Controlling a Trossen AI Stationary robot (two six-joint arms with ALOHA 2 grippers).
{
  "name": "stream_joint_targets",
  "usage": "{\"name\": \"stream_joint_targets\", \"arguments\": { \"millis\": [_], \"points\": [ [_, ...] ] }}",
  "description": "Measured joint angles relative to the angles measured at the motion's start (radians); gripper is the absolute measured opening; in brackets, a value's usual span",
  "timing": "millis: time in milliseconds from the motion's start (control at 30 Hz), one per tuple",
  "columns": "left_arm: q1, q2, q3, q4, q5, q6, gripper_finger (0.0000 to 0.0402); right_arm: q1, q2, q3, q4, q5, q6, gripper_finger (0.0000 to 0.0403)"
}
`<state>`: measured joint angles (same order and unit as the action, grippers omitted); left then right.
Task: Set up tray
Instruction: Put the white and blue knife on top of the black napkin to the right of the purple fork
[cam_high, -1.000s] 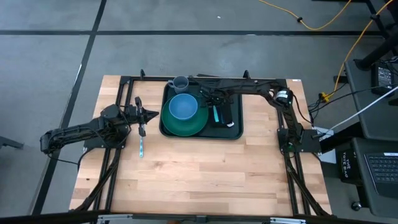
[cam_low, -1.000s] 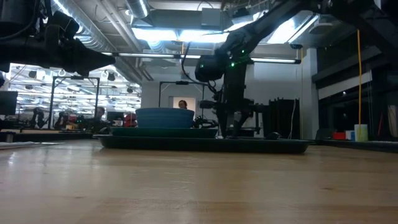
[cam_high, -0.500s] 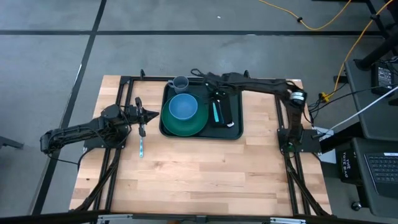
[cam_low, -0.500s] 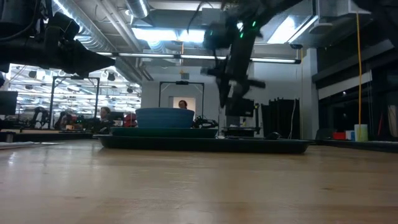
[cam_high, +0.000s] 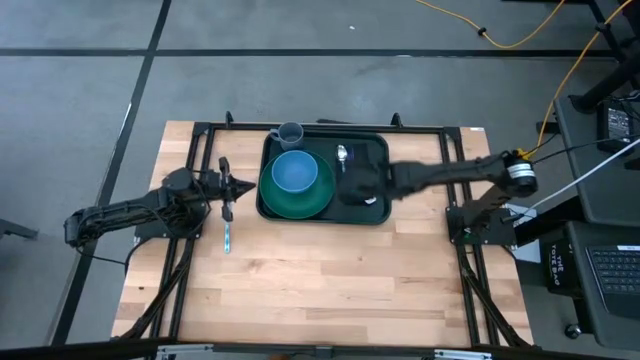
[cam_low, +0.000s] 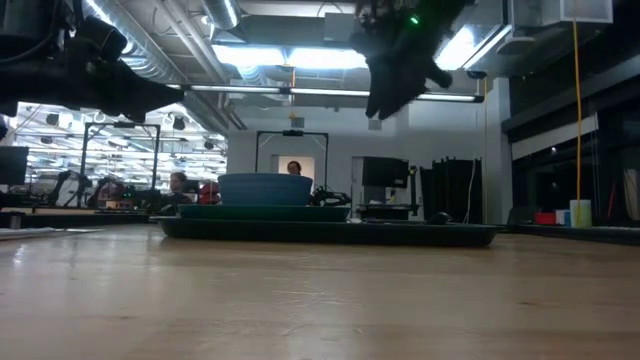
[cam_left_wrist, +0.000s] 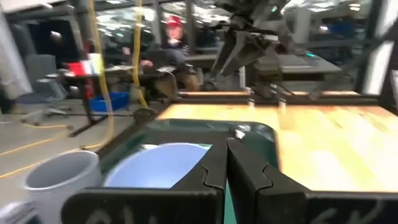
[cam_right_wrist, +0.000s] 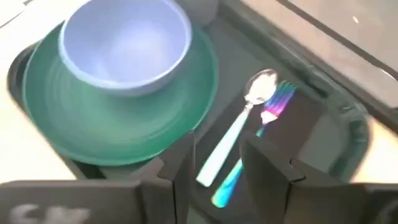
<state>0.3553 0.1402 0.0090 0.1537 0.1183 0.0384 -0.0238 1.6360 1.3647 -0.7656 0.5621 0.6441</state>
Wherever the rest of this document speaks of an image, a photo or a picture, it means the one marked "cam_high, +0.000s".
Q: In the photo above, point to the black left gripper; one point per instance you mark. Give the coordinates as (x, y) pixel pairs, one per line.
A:
(221, 189)

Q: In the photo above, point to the dark green serving tray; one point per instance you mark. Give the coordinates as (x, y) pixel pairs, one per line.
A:
(320, 142)

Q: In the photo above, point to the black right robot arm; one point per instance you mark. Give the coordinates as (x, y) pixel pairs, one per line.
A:
(450, 172)

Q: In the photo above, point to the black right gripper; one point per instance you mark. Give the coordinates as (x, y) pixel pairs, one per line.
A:
(390, 181)

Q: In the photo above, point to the grey-blue mug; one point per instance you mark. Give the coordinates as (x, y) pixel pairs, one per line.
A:
(291, 145)

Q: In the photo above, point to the black power adapter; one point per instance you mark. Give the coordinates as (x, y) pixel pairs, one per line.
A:
(617, 125)

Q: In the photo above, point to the black tote bag white print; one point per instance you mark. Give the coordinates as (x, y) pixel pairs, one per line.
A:
(557, 265)

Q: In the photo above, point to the grey chair base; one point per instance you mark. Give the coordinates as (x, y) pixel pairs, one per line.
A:
(15, 229)

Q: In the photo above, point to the silver aluminium bracket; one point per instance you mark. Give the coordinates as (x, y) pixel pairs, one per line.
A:
(185, 348)
(462, 354)

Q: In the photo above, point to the black cloth napkin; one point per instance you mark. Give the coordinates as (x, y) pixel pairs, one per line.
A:
(372, 152)

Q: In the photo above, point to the blue bowl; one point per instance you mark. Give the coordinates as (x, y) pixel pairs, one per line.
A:
(295, 172)

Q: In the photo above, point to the green plate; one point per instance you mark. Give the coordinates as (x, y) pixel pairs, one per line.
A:
(300, 207)

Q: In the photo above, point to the black laptop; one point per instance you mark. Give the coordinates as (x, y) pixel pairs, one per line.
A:
(617, 275)

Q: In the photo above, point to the grey side desk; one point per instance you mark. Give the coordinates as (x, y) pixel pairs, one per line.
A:
(625, 330)
(585, 165)

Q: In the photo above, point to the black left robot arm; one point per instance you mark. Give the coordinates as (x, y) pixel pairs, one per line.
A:
(125, 212)

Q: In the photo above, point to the black frame clip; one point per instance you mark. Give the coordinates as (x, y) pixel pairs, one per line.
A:
(396, 121)
(229, 121)

